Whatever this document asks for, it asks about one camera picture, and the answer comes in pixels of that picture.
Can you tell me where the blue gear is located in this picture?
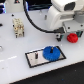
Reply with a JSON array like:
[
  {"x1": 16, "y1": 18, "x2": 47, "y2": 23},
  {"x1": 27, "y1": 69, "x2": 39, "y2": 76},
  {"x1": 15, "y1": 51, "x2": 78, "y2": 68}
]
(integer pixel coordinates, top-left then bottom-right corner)
[{"x1": 43, "y1": 46, "x2": 60, "y2": 61}]

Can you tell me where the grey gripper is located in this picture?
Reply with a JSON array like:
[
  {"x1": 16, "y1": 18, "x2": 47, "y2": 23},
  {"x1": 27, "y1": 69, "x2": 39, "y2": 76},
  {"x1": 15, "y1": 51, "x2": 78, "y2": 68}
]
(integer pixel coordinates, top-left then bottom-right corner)
[{"x1": 53, "y1": 22, "x2": 84, "y2": 41}]

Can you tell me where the beige connector block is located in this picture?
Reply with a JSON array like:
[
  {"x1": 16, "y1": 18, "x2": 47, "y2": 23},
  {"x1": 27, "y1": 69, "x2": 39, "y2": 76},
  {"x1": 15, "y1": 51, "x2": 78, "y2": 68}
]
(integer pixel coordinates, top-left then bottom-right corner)
[{"x1": 13, "y1": 18, "x2": 24, "y2": 37}]

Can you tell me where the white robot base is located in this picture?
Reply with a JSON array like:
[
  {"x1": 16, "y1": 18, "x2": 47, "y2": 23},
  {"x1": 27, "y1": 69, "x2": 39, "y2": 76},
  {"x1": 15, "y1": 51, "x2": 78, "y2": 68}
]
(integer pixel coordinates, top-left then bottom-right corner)
[{"x1": 5, "y1": 0, "x2": 24, "y2": 13}]

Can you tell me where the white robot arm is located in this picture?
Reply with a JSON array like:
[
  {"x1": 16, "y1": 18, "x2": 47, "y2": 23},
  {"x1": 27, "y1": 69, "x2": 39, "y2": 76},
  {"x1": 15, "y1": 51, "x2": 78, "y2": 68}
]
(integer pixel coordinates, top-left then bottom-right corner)
[{"x1": 46, "y1": 0, "x2": 84, "y2": 41}]

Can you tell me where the black-framed peg base plate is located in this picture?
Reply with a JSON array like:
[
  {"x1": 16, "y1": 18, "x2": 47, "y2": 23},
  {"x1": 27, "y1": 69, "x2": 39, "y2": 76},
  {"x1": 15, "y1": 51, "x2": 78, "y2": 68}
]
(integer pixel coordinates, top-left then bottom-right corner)
[{"x1": 25, "y1": 46, "x2": 66, "y2": 68}]

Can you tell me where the red gear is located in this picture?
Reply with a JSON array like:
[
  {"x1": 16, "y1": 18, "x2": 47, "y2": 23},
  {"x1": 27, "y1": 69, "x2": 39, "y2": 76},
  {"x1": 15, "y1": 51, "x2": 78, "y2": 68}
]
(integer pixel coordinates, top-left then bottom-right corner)
[{"x1": 67, "y1": 33, "x2": 78, "y2": 43}]

